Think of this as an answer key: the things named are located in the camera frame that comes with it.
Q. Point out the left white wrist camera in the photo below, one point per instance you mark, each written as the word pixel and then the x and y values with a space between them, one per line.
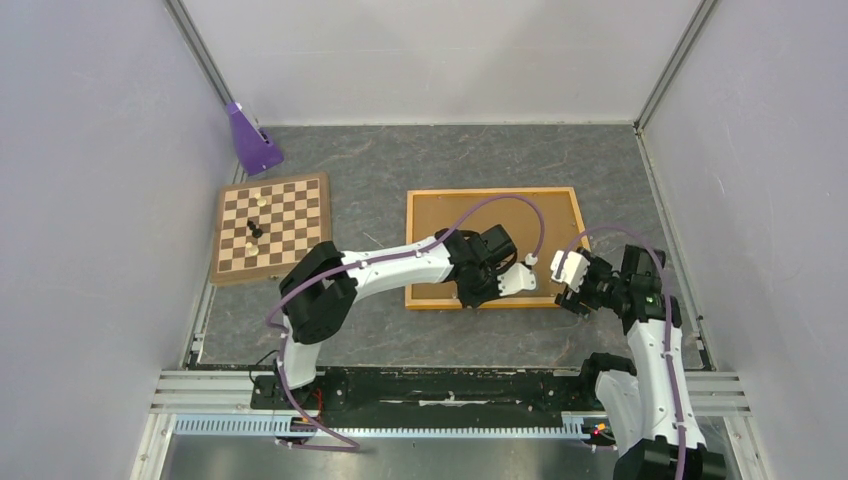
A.
pixel 518 278

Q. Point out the wooden chessboard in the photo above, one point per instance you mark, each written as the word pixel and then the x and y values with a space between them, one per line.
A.
pixel 296 218

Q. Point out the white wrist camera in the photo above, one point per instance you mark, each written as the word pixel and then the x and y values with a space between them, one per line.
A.
pixel 518 278
pixel 569 269

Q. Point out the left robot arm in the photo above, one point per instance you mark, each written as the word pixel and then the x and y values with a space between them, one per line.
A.
pixel 319 292

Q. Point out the purple plastic stand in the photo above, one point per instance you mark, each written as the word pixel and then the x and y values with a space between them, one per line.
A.
pixel 255 149

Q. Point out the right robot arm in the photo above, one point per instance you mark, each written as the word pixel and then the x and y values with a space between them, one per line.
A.
pixel 645 395

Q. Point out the black chess piece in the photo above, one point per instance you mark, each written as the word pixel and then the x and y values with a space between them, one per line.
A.
pixel 255 231

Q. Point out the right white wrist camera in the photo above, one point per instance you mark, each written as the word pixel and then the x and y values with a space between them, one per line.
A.
pixel 569 269

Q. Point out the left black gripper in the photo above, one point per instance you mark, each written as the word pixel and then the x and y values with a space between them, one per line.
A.
pixel 474 301

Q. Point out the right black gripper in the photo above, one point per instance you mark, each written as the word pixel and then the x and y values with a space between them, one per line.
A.
pixel 597 266

